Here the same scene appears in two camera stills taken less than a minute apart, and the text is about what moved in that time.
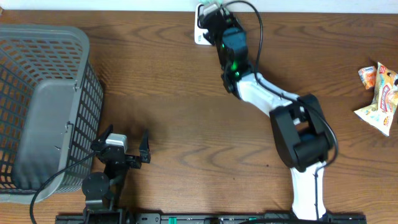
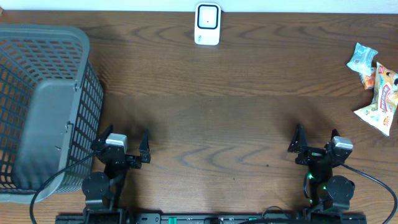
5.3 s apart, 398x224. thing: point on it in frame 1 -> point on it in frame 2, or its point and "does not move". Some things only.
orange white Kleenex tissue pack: [368, 76] does not move
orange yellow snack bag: [378, 114] does not move
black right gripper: [232, 20] -> [311, 154]
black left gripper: [135, 162] does not move
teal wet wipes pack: [211, 2] -> [362, 60]
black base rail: [268, 218] does not move
